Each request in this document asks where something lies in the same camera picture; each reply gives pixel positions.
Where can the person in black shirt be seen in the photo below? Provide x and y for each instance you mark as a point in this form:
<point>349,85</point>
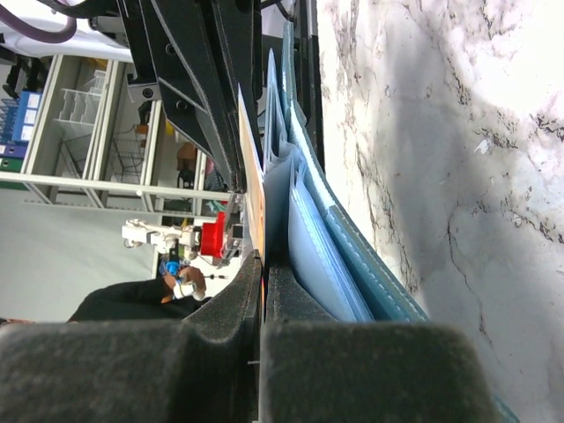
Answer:
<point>143,300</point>

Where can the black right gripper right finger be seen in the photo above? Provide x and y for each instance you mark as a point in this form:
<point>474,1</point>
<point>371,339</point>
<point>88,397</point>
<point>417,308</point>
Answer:
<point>315,369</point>

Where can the gold credit card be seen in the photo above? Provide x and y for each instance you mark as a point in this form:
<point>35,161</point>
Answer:
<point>254,195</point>

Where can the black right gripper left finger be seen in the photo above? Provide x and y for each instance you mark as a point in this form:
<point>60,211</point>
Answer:
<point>198,369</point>

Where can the red white teleoperation device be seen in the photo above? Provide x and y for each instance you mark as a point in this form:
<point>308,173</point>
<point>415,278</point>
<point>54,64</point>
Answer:
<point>219,239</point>

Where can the grey metal shelving unit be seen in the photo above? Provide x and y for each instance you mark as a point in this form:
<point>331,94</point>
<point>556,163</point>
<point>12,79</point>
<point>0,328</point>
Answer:
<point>82,141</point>

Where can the blue leather card holder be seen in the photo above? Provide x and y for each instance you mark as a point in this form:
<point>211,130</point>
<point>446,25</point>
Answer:
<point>330,259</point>

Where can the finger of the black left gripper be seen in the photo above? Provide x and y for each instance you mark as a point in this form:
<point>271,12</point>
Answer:
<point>249,30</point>
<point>195,52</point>

